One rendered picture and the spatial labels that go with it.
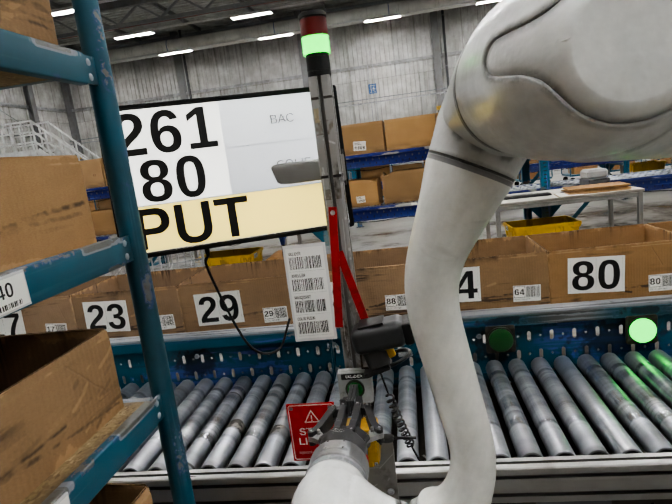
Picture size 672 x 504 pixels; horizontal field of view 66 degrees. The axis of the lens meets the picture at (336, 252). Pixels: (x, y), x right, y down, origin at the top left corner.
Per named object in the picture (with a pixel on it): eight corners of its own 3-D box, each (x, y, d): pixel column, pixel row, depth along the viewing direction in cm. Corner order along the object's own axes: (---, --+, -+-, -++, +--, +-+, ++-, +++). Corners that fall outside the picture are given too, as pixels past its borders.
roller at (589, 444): (588, 476, 106) (588, 454, 105) (529, 370, 157) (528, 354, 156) (614, 476, 105) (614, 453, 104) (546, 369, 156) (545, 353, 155)
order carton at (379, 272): (298, 325, 168) (291, 274, 165) (313, 299, 197) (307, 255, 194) (421, 316, 163) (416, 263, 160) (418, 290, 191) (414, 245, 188)
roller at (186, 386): (102, 468, 121) (115, 485, 121) (191, 374, 172) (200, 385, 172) (87, 478, 122) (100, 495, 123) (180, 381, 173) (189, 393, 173)
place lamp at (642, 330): (631, 344, 148) (630, 320, 147) (629, 342, 150) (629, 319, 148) (657, 342, 147) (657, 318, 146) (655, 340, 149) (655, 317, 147)
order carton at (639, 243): (550, 306, 157) (547, 251, 154) (527, 281, 185) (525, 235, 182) (691, 295, 151) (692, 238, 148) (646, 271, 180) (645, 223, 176)
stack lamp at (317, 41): (301, 54, 94) (296, 19, 93) (306, 58, 98) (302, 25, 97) (328, 49, 93) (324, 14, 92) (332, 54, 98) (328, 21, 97)
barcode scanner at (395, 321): (423, 371, 96) (410, 318, 95) (361, 383, 98) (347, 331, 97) (422, 357, 103) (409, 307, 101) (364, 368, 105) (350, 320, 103)
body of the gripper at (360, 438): (365, 439, 77) (369, 408, 86) (309, 441, 78) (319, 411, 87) (370, 484, 79) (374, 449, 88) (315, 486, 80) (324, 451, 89)
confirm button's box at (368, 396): (340, 406, 103) (335, 374, 102) (341, 398, 106) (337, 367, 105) (374, 404, 102) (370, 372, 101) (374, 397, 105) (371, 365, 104)
